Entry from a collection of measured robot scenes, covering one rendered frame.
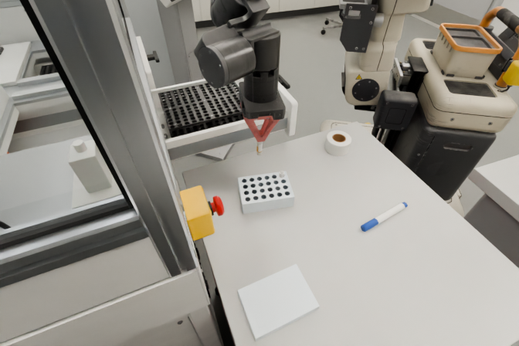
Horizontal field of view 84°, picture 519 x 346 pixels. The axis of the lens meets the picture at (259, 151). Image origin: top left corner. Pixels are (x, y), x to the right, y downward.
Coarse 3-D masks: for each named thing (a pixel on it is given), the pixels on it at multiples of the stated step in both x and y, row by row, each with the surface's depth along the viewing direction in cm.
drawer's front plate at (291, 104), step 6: (282, 90) 77; (282, 96) 76; (288, 96) 75; (288, 102) 74; (294, 102) 73; (288, 108) 75; (294, 108) 73; (288, 114) 76; (294, 114) 75; (288, 120) 77; (294, 120) 76; (288, 126) 78; (294, 126) 77; (288, 132) 79; (294, 132) 79
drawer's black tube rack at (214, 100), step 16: (160, 96) 80; (176, 96) 80; (192, 96) 80; (208, 96) 80; (224, 96) 80; (176, 112) 75; (192, 112) 74; (208, 112) 74; (224, 112) 74; (240, 112) 74; (176, 128) 70; (192, 128) 74; (208, 128) 74
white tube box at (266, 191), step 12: (240, 180) 71; (252, 180) 72; (264, 180) 71; (276, 180) 71; (288, 180) 71; (240, 192) 68; (252, 192) 69; (264, 192) 68; (276, 192) 68; (288, 192) 69; (252, 204) 66; (264, 204) 67; (276, 204) 68; (288, 204) 69
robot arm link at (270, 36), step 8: (264, 24) 42; (240, 32) 39; (248, 32) 40; (256, 32) 41; (264, 32) 41; (272, 32) 41; (280, 32) 42; (248, 40) 39; (256, 40) 40; (264, 40) 40; (272, 40) 41; (256, 48) 41; (264, 48) 41; (272, 48) 41; (256, 56) 42; (264, 56) 42; (272, 56) 42; (256, 64) 43; (264, 64) 43; (272, 64) 43; (256, 72) 45
